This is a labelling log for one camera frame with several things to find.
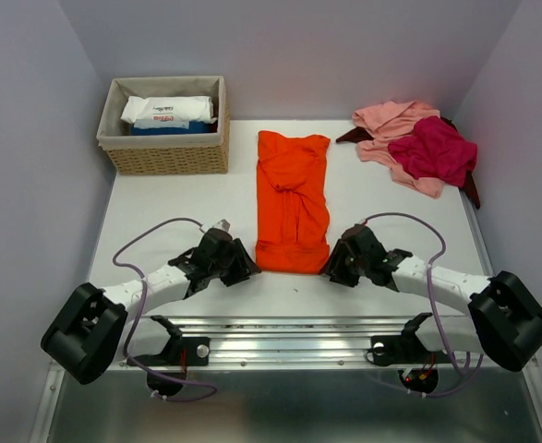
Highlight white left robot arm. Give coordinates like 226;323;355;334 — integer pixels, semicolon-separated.
41;228;261;385

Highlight aluminium mounting rail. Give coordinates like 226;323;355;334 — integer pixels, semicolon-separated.
48;315;540;371

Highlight light pink t-shirt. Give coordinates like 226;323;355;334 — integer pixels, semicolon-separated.
352;101;443;198

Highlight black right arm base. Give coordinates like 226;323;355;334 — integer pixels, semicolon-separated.
365;313;450;397

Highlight white rolled t-shirt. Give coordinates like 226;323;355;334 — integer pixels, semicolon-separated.
121;96;216;124

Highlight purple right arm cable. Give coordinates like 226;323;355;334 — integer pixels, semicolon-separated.
360;211;487;400

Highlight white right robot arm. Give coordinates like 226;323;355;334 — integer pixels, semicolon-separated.
321;224;542;372

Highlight orange t-shirt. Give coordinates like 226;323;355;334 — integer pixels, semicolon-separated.
255;130;331;274

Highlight blue rolled t-shirt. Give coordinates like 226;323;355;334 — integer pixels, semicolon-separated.
130;121;218;136

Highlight magenta t-shirt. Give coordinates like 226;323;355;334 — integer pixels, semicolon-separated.
388;116;477;187

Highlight dark maroon t-shirt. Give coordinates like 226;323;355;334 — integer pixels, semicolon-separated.
336;116;481;209

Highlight woven wicker basket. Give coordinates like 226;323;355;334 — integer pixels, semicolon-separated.
96;76;230;175

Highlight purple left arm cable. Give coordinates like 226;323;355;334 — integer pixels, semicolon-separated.
112;217;219;401

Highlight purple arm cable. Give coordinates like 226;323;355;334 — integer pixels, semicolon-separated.
360;211;487;400
112;217;219;401

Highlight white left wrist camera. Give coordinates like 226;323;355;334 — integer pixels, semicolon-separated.
211;219;231;232

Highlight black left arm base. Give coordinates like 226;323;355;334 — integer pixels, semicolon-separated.
122;316;218;403

